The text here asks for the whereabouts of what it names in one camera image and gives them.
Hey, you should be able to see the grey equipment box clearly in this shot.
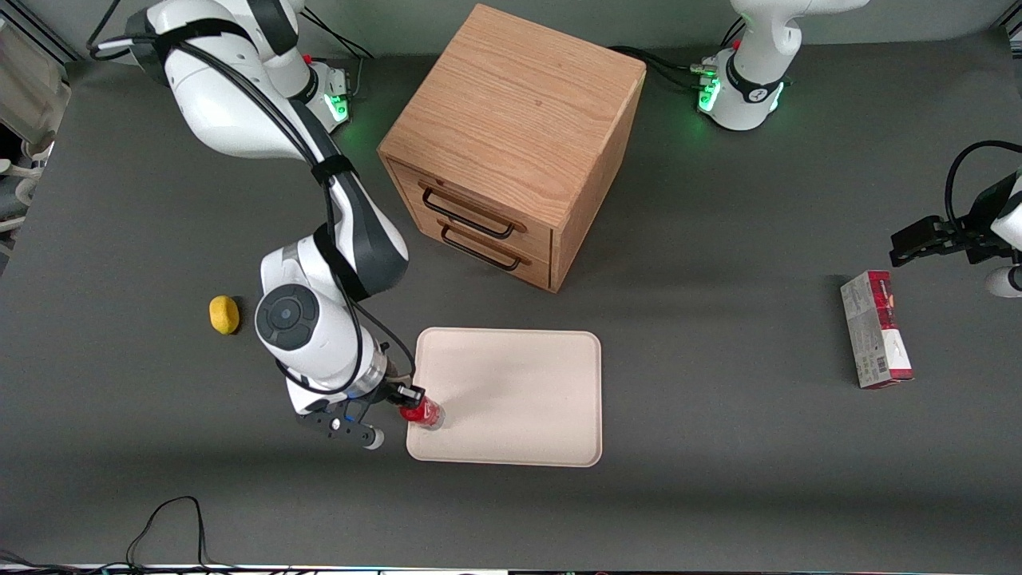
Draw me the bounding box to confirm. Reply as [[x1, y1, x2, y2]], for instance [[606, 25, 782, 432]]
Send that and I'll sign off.
[[0, 18, 73, 146]]

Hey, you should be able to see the beige plastic tray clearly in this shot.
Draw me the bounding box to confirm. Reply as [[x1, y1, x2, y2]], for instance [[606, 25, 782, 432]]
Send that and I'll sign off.
[[406, 327, 603, 468]]

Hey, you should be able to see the black drawer handle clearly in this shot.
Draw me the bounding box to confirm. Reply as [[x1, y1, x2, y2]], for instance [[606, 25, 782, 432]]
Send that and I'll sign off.
[[440, 225, 525, 272], [421, 185, 517, 240]]

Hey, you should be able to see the red plaid cardboard box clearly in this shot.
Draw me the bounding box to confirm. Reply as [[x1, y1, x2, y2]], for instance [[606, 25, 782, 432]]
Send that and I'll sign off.
[[840, 270, 915, 390]]

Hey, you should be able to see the black right base cable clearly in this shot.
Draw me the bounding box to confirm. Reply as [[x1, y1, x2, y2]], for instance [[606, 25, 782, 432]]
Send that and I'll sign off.
[[299, 8, 376, 101]]

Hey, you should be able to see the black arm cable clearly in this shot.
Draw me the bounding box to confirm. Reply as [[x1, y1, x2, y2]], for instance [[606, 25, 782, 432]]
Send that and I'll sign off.
[[945, 141, 1022, 233], [86, 16, 417, 400]]

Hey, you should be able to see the black left base cable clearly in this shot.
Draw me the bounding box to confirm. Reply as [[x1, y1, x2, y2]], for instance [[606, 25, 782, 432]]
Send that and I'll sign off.
[[610, 46, 719, 93]]

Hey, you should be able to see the black loose cable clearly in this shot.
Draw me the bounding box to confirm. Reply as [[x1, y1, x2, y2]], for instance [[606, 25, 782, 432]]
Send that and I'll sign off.
[[126, 496, 211, 573]]

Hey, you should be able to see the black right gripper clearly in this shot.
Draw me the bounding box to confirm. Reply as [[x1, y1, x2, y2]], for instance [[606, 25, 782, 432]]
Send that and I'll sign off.
[[300, 383, 426, 450]]

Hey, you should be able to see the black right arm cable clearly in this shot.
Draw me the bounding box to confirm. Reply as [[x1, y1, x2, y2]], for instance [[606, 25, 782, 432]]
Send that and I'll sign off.
[[86, 16, 417, 400]]

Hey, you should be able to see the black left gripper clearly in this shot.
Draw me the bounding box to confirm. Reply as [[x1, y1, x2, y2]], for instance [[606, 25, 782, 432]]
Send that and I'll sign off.
[[889, 216, 1017, 268]]

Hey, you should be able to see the yellow lemon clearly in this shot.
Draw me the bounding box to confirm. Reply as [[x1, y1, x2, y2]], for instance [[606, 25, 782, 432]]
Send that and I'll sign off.
[[209, 295, 240, 335]]

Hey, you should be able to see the black base cable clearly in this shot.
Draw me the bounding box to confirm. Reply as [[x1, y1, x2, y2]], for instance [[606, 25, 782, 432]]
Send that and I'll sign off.
[[610, 46, 719, 93], [299, 8, 376, 101]]

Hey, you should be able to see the wooden drawer front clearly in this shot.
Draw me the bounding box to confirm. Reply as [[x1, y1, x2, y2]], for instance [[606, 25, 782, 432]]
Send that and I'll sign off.
[[390, 160, 553, 260], [411, 204, 553, 291]]

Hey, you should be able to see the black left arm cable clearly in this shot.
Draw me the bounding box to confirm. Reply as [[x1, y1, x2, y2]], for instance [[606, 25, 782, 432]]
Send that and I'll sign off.
[[945, 141, 1022, 233]]

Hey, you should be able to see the wooden drawer cabinet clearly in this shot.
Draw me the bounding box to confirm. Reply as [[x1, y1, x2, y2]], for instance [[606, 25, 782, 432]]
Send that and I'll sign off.
[[378, 4, 648, 294]]

